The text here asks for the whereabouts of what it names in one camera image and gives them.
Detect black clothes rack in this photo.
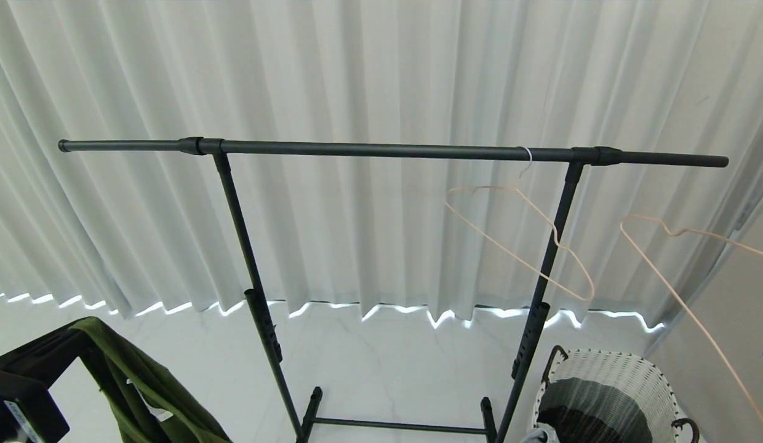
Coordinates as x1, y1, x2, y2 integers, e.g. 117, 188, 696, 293
57, 137, 730, 443

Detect pink clothes hanger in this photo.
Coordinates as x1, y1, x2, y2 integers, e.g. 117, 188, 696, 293
443, 146, 596, 303
619, 214, 763, 441

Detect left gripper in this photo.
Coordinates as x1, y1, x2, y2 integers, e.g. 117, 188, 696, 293
0, 320, 93, 443

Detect green printed shirt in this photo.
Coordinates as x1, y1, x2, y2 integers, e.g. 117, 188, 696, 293
71, 316, 233, 443

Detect white curtain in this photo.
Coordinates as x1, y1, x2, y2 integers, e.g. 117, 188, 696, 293
0, 0, 763, 333

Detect white laundry basket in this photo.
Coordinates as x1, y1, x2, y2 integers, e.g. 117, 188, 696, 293
531, 345, 701, 443

